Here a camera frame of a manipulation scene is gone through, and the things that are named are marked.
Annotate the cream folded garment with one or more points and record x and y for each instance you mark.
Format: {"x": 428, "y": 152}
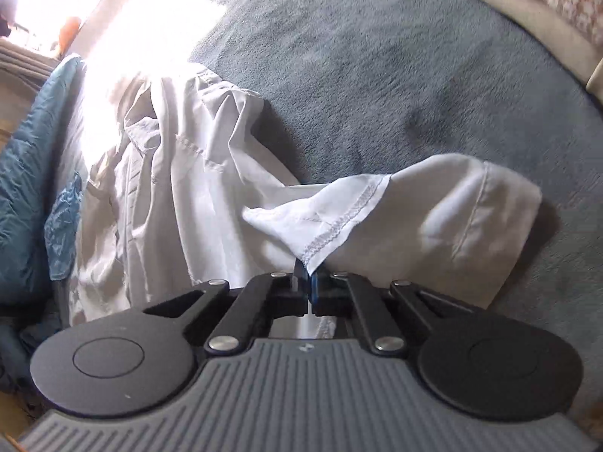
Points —
{"x": 518, "y": 23}

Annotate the orange item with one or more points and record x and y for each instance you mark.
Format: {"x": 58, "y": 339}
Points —
{"x": 70, "y": 33}

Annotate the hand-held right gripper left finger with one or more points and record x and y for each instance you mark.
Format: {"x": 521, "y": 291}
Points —
{"x": 301, "y": 289}

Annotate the light blue garment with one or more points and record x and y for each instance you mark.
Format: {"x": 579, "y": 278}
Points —
{"x": 63, "y": 226}

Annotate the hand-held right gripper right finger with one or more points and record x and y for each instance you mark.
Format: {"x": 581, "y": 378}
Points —
{"x": 316, "y": 292}

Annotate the white button shirt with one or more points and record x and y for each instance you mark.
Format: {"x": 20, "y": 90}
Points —
{"x": 188, "y": 188}

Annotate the teal duvet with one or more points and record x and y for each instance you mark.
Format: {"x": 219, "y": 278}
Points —
{"x": 28, "y": 188}

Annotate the dark cloth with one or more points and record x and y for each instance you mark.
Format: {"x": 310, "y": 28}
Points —
{"x": 28, "y": 334}

